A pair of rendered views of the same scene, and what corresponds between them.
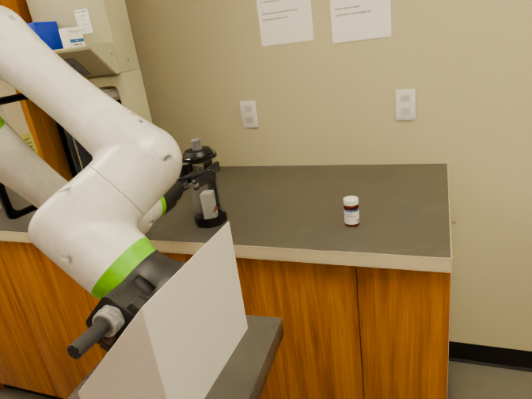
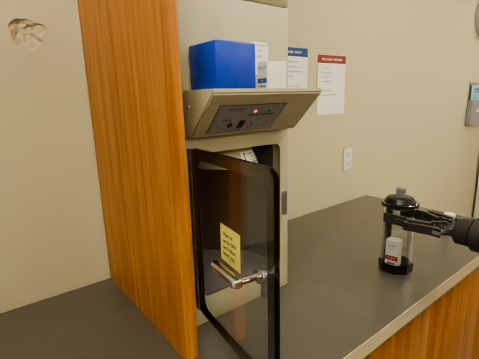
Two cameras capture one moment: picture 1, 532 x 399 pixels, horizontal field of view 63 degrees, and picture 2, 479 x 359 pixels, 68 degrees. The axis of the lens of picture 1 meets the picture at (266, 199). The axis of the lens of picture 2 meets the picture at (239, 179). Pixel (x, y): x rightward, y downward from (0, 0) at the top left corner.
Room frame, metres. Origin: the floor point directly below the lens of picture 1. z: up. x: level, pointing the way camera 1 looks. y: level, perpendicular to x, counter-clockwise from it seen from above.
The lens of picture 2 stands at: (1.20, 1.34, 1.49)
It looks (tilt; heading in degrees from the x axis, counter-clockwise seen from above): 13 degrees down; 299
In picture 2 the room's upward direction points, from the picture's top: 2 degrees counter-clockwise
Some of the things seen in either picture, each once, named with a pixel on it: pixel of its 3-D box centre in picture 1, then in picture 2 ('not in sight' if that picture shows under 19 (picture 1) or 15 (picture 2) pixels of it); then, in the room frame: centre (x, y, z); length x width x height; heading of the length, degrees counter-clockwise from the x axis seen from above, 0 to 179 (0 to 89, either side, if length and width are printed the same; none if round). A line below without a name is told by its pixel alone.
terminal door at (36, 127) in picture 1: (30, 152); (229, 257); (1.53, 0.80, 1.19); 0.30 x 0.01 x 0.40; 149
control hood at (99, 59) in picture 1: (68, 64); (256, 111); (1.56, 0.60, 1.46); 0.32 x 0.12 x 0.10; 67
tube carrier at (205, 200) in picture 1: (204, 187); (398, 233); (1.28, 0.18, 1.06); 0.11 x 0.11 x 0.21
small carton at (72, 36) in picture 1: (71, 37); (271, 75); (1.55, 0.55, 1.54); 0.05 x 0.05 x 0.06; 50
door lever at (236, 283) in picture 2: not in sight; (234, 272); (1.48, 0.86, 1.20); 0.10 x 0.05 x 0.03; 149
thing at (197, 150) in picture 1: (197, 150); (400, 197); (1.28, 0.18, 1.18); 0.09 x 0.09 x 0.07
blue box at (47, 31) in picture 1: (38, 37); (222, 67); (1.60, 0.68, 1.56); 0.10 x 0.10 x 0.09; 67
